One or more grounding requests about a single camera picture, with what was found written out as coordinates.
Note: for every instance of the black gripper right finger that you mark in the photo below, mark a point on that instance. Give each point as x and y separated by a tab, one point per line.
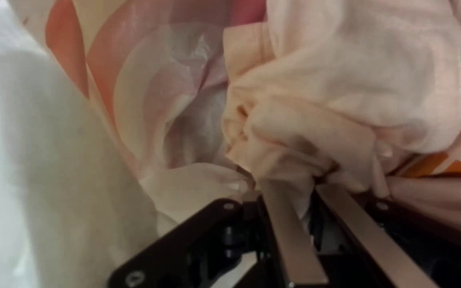
369	234

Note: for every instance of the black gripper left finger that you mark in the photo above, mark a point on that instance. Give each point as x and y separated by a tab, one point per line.
289	240

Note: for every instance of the peach shirt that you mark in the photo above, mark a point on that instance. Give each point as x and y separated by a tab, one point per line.
348	90

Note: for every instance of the white orange plastic bag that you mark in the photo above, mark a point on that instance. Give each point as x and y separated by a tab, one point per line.
55	160

